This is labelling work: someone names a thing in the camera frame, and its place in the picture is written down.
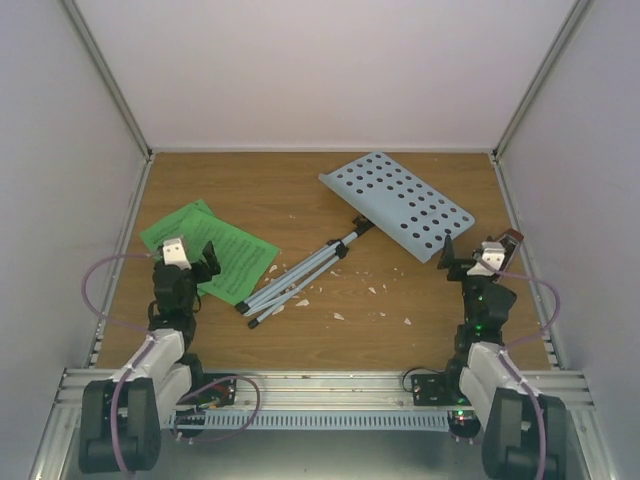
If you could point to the grey slotted cable duct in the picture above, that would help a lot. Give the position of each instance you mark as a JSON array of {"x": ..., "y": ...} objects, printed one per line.
[{"x": 320, "y": 420}]

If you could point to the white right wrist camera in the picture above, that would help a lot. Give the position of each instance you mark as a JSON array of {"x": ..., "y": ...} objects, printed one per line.
[{"x": 488, "y": 260}]

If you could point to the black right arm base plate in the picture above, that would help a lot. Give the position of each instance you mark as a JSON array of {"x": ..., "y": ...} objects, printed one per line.
[{"x": 432, "y": 390}]

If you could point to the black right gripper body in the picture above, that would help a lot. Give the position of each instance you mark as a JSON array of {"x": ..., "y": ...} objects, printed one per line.
[{"x": 459, "y": 266}]

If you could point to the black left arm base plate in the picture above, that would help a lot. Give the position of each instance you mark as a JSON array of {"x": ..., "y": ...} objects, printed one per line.
[{"x": 221, "y": 395}]

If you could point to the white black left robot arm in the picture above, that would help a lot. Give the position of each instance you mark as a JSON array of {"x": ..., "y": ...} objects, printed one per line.
[{"x": 120, "y": 425}]

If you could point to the green sheet music page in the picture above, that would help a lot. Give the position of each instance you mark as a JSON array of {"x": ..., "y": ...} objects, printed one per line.
[
  {"x": 243, "y": 257},
  {"x": 165, "y": 230}
]

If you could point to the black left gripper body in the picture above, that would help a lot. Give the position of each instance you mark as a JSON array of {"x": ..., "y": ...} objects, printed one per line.
[{"x": 204, "y": 273}]

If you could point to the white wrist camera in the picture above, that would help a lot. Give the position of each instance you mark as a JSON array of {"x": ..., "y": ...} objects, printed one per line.
[
  {"x": 488, "y": 260},
  {"x": 174, "y": 253}
]

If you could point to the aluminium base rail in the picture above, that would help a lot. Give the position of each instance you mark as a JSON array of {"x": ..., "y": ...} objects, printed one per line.
[{"x": 385, "y": 390}]

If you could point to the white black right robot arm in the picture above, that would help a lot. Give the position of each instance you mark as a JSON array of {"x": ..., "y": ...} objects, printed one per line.
[{"x": 525, "y": 432}]

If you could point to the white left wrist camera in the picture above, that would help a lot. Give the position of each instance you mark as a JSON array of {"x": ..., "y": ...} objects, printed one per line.
[{"x": 174, "y": 253}]

